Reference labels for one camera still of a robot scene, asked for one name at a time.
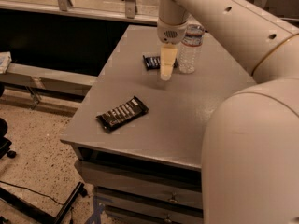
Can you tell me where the grey metal bench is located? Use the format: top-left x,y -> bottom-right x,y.
0,63 -> 96,109

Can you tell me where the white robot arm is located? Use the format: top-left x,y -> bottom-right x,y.
159,0 -> 299,224

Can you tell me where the grey drawer cabinet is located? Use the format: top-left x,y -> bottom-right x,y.
75,147 -> 204,224

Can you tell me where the black floor stand frame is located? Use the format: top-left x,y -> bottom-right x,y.
0,182 -> 87,224

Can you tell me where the blue rxbar blueberry wrapper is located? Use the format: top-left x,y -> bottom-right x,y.
142,54 -> 178,71

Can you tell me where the metal window railing frame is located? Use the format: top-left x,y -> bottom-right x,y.
0,0 -> 159,25

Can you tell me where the black rxbar chocolate wrapper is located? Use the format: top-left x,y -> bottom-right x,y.
96,96 -> 149,133

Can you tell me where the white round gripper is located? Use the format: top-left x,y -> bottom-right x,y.
157,19 -> 188,81

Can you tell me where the black floor cable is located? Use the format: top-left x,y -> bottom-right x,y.
0,180 -> 65,206

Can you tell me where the clear plastic water bottle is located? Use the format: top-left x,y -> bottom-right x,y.
178,24 -> 205,74

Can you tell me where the black office chair base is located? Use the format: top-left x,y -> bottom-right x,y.
0,83 -> 17,160

